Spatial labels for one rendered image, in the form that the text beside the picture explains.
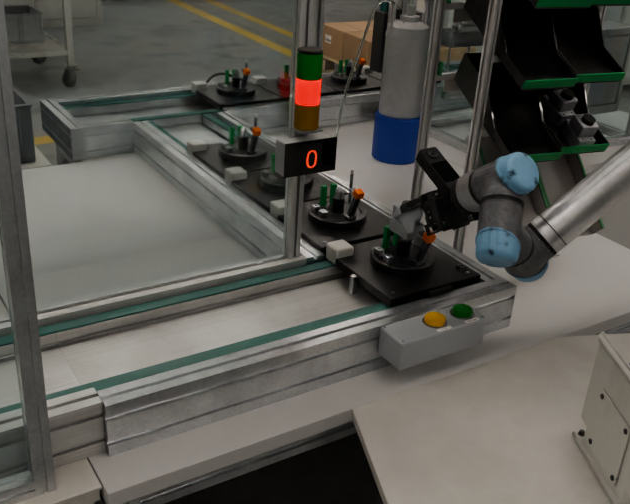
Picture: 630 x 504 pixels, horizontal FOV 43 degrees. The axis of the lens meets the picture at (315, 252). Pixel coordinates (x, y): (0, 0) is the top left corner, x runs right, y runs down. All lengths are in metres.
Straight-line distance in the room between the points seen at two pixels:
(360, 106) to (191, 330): 1.65
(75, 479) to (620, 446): 0.85
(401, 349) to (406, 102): 1.25
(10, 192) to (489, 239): 0.77
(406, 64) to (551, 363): 1.19
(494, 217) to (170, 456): 0.67
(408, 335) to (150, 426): 0.49
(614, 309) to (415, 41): 1.06
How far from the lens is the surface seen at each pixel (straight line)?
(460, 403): 1.54
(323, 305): 1.67
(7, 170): 1.07
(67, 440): 1.35
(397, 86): 2.59
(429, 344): 1.54
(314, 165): 1.64
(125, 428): 1.36
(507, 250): 1.40
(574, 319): 1.89
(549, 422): 1.54
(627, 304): 2.00
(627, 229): 3.24
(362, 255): 1.77
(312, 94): 1.59
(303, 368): 1.47
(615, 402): 1.38
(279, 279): 1.70
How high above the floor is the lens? 1.75
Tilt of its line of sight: 26 degrees down
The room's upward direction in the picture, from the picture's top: 4 degrees clockwise
